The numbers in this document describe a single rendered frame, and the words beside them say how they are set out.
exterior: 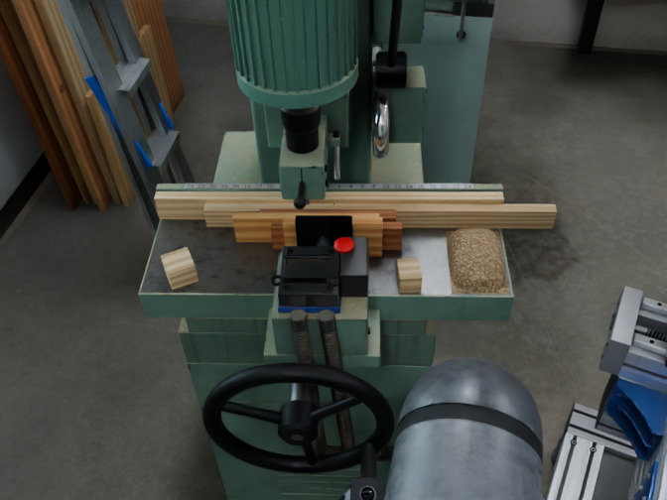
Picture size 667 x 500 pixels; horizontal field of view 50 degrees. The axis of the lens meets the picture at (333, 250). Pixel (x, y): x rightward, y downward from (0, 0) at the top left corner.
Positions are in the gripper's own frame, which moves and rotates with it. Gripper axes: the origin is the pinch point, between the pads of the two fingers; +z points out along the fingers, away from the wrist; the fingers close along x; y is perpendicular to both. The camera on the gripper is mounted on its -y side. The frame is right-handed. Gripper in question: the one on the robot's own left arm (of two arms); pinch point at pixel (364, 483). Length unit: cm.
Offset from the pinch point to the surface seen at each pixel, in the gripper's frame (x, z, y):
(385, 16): 4, 26, -68
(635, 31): 122, 249, -71
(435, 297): 11.2, 12.9, -25.1
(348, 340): -2.3, 4.1, -21.3
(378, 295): 2.3, 13.0, -25.4
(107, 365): -77, 101, 27
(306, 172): -8.9, 14.7, -44.9
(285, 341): -11.8, 4.4, -21.0
